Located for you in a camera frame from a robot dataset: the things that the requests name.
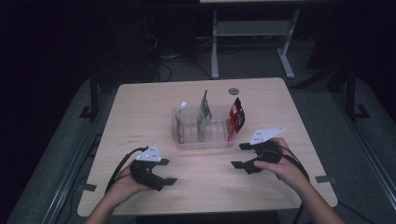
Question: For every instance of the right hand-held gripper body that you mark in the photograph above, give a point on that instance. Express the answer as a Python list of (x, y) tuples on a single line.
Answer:
[(266, 152)]

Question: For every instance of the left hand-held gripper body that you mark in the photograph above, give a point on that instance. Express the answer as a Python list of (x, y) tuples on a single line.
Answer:
[(144, 174)]

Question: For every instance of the red black food pouch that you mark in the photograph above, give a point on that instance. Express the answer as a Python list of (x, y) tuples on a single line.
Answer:
[(237, 116)]

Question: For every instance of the clear plastic container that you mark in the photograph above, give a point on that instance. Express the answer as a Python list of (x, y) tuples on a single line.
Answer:
[(214, 133)]

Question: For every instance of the white red spout pouch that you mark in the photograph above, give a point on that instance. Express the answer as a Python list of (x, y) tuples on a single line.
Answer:
[(180, 121)]

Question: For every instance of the green food pouch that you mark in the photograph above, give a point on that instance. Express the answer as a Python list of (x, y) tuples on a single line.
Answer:
[(204, 112)]

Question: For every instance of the person's left hand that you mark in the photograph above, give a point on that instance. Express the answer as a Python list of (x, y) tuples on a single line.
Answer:
[(124, 186)]

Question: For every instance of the person's right hand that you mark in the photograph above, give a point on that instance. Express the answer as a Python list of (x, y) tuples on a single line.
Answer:
[(289, 174)]

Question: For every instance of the grey round table grommet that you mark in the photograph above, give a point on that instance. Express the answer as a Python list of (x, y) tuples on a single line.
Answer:
[(233, 91)]

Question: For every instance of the grey tape piece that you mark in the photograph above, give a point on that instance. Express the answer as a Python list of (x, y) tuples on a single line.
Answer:
[(325, 179), (87, 187)]

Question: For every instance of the black metal stand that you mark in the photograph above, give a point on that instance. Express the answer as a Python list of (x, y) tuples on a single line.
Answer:
[(93, 99), (351, 96)]

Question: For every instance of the metal floor rail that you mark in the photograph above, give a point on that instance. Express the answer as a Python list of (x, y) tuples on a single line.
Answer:
[(74, 161), (367, 146)]

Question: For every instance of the white metal table frame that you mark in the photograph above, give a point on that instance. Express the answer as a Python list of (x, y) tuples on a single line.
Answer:
[(252, 28)]

